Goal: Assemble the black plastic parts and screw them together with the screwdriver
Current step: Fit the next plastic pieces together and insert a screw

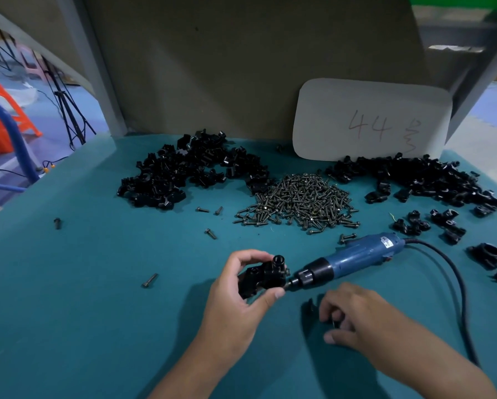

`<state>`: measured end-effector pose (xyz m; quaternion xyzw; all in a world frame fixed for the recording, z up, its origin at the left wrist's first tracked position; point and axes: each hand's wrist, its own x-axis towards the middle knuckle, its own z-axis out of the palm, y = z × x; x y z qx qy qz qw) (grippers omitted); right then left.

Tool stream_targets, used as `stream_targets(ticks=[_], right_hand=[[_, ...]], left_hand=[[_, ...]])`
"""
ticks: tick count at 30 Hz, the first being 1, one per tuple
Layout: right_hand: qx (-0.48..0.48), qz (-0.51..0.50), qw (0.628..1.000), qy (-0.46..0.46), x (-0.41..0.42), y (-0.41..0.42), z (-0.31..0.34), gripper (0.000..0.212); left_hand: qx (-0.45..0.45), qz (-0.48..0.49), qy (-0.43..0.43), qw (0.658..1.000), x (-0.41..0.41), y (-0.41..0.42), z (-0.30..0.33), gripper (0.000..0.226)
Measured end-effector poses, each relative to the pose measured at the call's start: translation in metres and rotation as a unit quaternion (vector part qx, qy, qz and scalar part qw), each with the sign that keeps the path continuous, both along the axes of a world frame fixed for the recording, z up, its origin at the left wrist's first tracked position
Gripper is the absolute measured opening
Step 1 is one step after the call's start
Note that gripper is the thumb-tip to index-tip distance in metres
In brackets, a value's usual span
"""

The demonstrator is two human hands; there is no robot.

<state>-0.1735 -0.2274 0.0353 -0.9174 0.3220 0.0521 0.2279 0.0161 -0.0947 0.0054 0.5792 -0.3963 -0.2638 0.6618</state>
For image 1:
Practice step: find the blue metal tube frame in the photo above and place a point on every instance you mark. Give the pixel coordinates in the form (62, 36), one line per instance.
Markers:
(15, 137)

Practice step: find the teal table mat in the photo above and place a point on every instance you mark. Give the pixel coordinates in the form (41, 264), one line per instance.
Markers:
(107, 286)

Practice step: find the grey metal frame beam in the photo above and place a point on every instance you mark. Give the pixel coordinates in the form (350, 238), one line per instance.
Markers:
(36, 45)

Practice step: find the person's left hand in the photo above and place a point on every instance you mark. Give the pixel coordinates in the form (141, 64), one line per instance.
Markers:
(227, 315)

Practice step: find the small black bolt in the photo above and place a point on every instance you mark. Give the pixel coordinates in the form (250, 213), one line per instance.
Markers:
(57, 223)

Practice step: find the pile of metal screws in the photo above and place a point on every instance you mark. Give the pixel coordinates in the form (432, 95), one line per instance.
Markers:
(306, 201)

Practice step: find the white cardboard sign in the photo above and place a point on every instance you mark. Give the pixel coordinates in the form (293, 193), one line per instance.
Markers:
(356, 120)

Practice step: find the pile of black knob parts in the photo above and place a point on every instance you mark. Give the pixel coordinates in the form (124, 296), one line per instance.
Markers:
(182, 170)

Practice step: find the person's left thumb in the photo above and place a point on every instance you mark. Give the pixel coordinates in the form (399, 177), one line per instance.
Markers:
(268, 298)

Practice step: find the black tripod stand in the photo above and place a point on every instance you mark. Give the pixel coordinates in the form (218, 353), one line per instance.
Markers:
(67, 107)

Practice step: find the person's right forearm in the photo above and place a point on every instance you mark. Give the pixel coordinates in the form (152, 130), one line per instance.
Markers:
(435, 365)

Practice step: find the blue electric screwdriver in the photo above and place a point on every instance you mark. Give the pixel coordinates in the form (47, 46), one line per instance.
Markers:
(352, 259)

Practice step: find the pile of black clamp halves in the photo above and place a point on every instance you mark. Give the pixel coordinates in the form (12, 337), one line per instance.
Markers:
(423, 178)

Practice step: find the black plastic clamp assembly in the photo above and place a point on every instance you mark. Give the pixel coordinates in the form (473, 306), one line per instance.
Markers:
(265, 278)

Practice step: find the loose black clamp pieces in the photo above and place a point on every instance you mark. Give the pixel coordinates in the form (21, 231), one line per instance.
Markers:
(450, 224)
(413, 225)

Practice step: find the pink plastic stool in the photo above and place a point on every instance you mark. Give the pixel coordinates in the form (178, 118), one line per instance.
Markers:
(26, 58)

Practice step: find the person's right hand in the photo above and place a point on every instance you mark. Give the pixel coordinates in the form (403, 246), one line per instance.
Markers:
(367, 322)

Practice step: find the person's right thumb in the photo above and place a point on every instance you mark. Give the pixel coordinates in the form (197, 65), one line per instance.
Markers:
(338, 337)

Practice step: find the person's left forearm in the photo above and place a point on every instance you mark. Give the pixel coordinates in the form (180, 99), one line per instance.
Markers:
(198, 371)

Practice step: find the grey metal frame brace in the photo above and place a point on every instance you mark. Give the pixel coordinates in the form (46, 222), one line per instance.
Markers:
(477, 74)

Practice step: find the grey metal frame post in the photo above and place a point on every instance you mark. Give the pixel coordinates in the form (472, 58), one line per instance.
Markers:
(94, 62)

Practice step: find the brown cardboard back panel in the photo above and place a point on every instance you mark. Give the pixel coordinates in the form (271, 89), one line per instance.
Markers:
(252, 58)

